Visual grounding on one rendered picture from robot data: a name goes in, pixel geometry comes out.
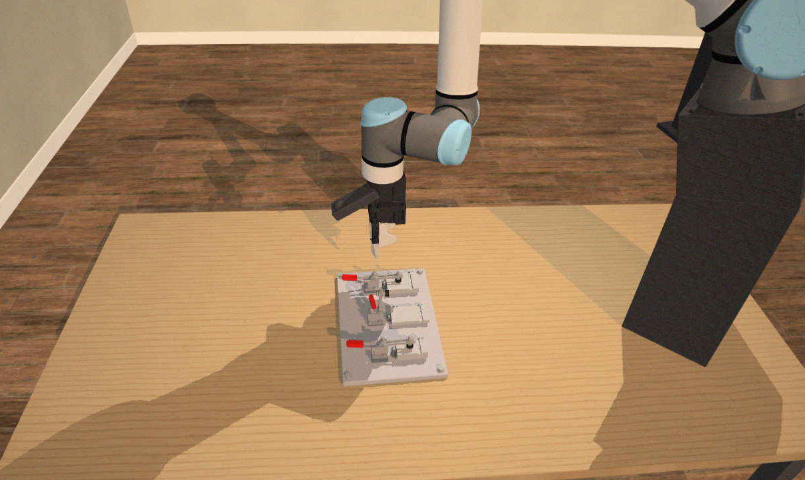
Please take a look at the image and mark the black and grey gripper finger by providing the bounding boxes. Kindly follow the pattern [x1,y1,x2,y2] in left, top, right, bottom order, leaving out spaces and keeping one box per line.
[369,223,394,240]
[371,213,397,259]

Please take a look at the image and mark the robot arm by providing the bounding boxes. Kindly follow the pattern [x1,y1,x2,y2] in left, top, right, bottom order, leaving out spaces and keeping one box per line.
[331,0,805,221]

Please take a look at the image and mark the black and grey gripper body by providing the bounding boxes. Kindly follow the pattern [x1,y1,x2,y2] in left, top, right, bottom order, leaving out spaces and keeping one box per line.
[366,171,406,225]

